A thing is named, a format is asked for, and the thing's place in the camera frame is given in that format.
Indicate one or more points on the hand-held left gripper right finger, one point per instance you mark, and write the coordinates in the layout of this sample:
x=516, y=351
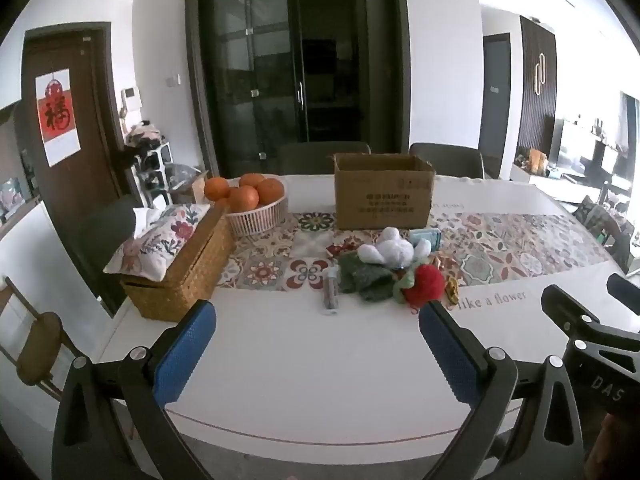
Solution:
x=450, y=355

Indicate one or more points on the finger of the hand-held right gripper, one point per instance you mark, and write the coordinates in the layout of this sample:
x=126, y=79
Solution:
x=625, y=292
x=570, y=310

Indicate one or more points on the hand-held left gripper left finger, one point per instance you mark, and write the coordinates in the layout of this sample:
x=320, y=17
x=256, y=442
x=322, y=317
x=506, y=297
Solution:
x=185, y=355

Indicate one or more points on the teal tissue pack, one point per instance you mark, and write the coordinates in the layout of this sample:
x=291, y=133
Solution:
x=426, y=238

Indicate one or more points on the white plush toy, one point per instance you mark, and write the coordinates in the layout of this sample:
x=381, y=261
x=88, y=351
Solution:
x=392, y=250

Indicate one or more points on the brown cardboard box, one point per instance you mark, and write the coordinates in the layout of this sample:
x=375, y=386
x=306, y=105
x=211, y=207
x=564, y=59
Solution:
x=382, y=200

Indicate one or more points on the person's right hand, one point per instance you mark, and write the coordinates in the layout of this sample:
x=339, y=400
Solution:
x=617, y=450

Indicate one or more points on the small golden trinket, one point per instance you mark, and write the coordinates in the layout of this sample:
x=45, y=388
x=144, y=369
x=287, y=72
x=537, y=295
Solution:
x=452, y=289

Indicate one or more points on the patterned cushion chair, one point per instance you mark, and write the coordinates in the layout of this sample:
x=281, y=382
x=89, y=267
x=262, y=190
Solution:
x=602, y=225

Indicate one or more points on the woven wicker box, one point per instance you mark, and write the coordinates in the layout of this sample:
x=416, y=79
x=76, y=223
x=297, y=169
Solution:
x=185, y=280

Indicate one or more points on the red strawberry plush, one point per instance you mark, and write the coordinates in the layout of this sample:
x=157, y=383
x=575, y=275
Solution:
x=425, y=282

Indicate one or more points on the patterned table runner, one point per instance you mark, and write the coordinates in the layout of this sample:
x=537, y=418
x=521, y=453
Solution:
x=500, y=250

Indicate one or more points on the dark green plush toy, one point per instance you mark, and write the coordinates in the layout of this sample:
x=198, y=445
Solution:
x=362, y=277

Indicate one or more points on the floral cushion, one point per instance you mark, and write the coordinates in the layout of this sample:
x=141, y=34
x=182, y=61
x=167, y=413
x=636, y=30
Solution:
x=155, y=240

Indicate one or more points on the white low cabinet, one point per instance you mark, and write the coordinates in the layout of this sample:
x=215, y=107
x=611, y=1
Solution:
x=540, y=180

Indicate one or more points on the grey tube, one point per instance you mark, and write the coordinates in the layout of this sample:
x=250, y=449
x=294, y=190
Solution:
x=330, y=292

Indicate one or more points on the wooden chair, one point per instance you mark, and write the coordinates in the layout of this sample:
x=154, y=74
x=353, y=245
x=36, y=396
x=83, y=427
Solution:
x=37, y=345

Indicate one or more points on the dark green chair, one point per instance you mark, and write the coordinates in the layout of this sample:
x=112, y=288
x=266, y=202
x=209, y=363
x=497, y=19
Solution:
x=107, y=225

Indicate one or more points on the white plastic basket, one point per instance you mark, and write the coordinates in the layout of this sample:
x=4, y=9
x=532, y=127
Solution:
x=257, y=220

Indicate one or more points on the black television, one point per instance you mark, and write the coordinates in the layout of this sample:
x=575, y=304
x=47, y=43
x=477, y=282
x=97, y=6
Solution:
x=577, y=145

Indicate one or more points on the pile of oranges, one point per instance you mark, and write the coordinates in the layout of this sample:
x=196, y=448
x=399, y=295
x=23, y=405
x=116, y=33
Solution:
x=245, y=197

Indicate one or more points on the clear plastic bag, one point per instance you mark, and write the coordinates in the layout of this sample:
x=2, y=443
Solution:
x=180, y=174

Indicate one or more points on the white shoe rack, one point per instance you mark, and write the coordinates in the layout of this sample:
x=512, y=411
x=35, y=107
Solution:
x=152, y=170

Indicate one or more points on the dark dining chair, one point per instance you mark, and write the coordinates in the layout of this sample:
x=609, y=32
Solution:
x=320, y=157
x=450, y=160

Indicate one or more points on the pile of clothes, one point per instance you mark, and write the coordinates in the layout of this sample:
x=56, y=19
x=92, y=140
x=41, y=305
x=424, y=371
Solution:
x=144, y=136

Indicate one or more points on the dark interior door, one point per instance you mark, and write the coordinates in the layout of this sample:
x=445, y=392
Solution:
x=495, y=95

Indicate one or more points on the brown wooden door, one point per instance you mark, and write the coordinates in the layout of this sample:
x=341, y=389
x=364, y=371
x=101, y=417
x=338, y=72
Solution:
x=92, y=125

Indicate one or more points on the white intercom panel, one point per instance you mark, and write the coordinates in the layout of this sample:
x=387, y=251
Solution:
x=131, y=98

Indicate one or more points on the black glass sliding door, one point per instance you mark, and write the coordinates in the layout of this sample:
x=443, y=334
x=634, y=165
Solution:
x=300, y=60

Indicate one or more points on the dark slatted wall panel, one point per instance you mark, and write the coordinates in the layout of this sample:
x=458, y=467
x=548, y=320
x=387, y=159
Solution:
x=537, y=90

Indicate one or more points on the red and white wall poster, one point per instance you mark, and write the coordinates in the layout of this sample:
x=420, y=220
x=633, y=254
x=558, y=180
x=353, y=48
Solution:
x=57, y=115

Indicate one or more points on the wall light switch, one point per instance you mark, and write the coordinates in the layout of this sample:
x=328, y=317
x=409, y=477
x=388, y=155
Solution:
x=173, y=80

